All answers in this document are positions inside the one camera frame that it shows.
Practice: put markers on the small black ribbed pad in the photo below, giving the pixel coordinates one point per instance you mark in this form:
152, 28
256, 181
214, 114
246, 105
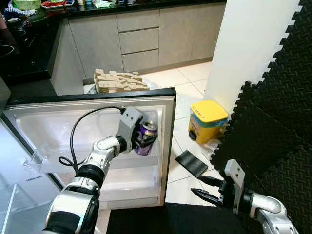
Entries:
191, 163

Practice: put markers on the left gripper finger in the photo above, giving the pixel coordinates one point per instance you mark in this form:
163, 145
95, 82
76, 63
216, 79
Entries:
148, 142

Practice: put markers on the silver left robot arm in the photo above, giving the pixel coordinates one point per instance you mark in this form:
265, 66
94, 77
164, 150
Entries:
78, 195

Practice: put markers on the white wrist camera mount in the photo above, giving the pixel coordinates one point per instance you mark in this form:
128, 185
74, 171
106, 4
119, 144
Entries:
234, 170
129, 122

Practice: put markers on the silver fridge cabinet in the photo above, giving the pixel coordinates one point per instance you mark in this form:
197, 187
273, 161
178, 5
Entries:
19, 195

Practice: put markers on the person's forearm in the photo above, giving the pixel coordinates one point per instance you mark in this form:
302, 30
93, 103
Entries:
7, 34

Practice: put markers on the red tray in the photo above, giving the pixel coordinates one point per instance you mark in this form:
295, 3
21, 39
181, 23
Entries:
56, 4

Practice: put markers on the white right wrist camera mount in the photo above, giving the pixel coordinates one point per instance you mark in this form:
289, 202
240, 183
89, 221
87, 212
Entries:
234, 170

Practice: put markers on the black interlocking foam mat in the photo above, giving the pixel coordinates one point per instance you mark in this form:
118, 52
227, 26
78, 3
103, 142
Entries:
273, 122

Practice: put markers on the beige moulded pulp packaging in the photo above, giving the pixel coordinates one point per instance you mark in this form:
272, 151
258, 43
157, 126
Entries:
117, 82

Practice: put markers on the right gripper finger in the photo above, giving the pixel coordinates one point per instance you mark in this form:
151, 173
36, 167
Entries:
212, 181
207, 197

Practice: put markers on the black kitchen countertop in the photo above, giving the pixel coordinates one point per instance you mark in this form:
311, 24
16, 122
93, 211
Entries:
29, 61

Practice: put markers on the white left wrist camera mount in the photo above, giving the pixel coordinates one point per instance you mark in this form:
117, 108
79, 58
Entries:
129, 122

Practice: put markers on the silver fridge door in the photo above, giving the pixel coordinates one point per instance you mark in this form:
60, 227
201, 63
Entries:
48, 126

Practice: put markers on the green woven basket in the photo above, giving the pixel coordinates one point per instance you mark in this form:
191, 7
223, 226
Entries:
27, 4

